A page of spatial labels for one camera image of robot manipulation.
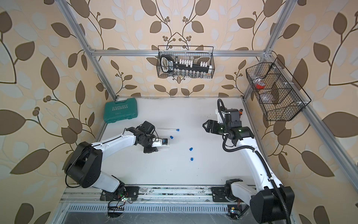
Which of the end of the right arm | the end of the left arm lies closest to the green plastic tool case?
the end of the left arm

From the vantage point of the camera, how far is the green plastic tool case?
1045 millimetres

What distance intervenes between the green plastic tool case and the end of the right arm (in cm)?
64

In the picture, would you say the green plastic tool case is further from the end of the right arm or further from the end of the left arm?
the end of the right arm

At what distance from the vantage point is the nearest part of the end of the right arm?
1.76 feet
